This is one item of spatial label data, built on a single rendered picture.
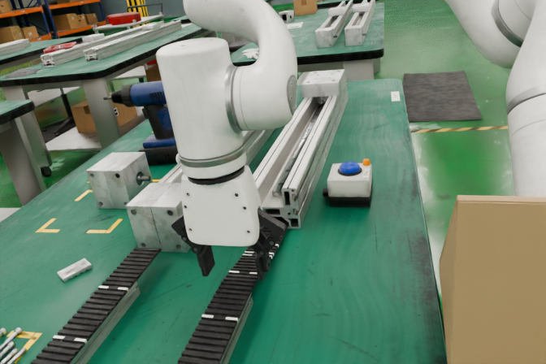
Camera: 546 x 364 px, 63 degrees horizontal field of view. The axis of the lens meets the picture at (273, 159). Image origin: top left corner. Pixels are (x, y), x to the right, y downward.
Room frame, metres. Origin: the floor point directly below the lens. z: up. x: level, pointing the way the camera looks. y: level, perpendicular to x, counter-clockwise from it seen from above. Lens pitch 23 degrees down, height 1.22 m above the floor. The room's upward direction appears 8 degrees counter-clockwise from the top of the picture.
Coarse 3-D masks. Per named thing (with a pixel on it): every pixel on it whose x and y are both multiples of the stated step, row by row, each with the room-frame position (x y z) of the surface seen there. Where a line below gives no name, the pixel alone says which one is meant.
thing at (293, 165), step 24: (336, 96) 1.24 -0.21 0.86; (312, 120) 1.13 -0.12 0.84; (336, 120) 1.19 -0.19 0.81; (288, 144) 0.95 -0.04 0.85; (312, 144) 0.89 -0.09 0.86; (264, 168) 0.80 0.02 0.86; (288, 168) 0.84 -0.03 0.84; (312, 168) 0.83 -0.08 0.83; (264, 192) 0.75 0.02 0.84; (288, 192) 0.70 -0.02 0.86; (312, 192) 0.81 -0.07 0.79; (288, 216) 0.70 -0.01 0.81
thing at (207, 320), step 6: (204, 318) 0.46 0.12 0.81; (210, 318) 0.46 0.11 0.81; (216, 318) 0.45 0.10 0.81; (222, 318) 0.45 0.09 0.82; (228, 318) 0.45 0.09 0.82; (234, 318) 0.45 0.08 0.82; (198, 324) 0.45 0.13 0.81; (204, 324) 0.45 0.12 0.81; (210, 324) 0.45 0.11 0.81; (216, 324) 0.44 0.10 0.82; (222, 324) 0.44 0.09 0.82; (228, 324) 0.44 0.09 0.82; (234, 324) 0.44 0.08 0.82
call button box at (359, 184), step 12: (336, 168) 0.80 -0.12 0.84; (360, 168) 0.78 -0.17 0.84; (336, 180) 0.75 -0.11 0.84; (348, 180) 0.75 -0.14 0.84; (360, 180) 0.74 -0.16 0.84; (324, 192) 0.79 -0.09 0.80; (336, 192) 0.75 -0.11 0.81; (348, 192) 0.75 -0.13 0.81; (360, 192) 0.74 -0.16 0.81; (336, 204) 0.75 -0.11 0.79; (348, 204) 0.75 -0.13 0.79; (360, 204) 0.74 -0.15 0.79
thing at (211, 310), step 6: (210, 306) 0.48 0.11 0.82; (216, 306) 0.48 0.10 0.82; (222, 306) 0.48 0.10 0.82; (228, 306) 0.47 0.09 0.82; (234, 306) 0.47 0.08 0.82; (240, 306) 0.47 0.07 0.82; (210, 312) 0.47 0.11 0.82; (216, 312) 0.47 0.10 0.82; (222, 312) 0.46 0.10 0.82; (228, 312) 0.46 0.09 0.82; (234, 312) 0.46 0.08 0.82; (240, 312) 0.46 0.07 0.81
